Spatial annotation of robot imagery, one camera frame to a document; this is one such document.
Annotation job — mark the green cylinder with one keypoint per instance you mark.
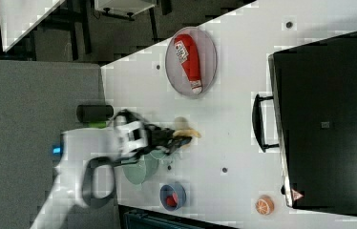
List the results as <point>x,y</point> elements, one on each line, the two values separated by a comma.
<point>99,125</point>

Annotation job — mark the orange slice toy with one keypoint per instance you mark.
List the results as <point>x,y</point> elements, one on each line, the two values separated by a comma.
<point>265,205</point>

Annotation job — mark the yellow plush peeled banana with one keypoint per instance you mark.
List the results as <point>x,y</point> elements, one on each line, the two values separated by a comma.
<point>183,129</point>

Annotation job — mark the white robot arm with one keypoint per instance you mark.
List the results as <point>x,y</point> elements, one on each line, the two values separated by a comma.
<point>84,150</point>

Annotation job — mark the grey round plate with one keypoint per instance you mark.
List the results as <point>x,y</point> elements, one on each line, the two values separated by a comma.
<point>208,63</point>

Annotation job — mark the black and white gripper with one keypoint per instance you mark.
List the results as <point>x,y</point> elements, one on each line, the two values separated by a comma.
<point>134,136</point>

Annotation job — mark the red toy in cup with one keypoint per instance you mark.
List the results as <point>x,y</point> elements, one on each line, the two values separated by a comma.
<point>172,200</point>

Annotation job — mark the black cylinder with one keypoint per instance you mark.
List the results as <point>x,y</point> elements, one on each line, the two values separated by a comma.
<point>94,113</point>

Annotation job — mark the white table in background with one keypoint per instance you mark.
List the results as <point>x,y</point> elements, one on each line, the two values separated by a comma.
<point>19,17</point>

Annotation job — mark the green bowl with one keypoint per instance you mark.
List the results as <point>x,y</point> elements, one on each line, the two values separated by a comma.
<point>140,171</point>

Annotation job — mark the green mug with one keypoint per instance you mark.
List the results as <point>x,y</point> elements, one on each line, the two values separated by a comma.
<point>158,154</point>

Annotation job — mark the black toaster oven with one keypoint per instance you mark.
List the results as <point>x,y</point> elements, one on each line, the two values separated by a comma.
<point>314,93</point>

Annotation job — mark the blue cup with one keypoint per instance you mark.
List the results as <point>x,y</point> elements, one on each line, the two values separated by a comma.
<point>167,190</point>

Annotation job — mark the red plush ketchup bottle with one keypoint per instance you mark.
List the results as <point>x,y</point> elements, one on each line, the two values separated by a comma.
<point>188,56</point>

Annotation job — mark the white cabinet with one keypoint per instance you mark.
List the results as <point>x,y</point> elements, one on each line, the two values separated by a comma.
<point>125,9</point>

